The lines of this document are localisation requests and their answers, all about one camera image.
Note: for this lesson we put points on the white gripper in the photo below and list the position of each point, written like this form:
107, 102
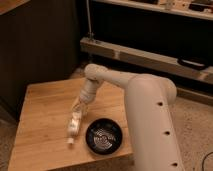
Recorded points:
87, 95

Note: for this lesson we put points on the white plastic bottle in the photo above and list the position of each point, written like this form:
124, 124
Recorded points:
74, 125

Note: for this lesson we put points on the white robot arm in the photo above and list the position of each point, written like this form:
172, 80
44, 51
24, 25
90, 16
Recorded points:
147, 98

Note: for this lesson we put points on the black ceramic bowl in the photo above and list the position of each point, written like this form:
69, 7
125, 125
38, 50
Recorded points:
104, 136

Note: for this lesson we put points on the wooden table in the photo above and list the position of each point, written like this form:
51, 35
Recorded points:
41, 138

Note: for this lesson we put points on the grey metal beam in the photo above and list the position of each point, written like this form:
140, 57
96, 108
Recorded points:
145, 59

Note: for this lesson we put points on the metal pole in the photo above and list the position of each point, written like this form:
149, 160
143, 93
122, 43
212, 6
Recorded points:
90, 32

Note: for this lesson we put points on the dark wooden cabinet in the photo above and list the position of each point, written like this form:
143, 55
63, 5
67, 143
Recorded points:
39, 42

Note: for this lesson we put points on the black object on beam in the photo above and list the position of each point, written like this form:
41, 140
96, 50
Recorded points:
193, 65

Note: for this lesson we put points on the wooden shelf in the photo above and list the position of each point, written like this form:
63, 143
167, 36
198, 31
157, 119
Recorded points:
176, 7

